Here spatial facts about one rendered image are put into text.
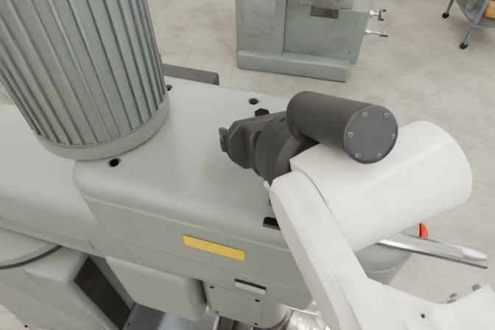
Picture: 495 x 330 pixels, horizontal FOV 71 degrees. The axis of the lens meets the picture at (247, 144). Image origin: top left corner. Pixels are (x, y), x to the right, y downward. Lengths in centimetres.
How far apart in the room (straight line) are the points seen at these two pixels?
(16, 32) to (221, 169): 27
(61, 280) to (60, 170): 27
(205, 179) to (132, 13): 22
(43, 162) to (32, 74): 33
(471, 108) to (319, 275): 389
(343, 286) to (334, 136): 8
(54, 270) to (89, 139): 45
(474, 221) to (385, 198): 288
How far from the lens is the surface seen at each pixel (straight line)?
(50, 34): 41
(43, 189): 71
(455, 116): 388
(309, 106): 25
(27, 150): 78
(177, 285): 73
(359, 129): 20
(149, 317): 130
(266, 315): 81
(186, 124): 53
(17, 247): 92
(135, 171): 49
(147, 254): 64
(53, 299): 102
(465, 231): 301
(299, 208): 21
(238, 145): 40
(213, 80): 89
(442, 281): 273
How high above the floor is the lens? 225
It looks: 47 degrees down
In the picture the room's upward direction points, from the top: straight up
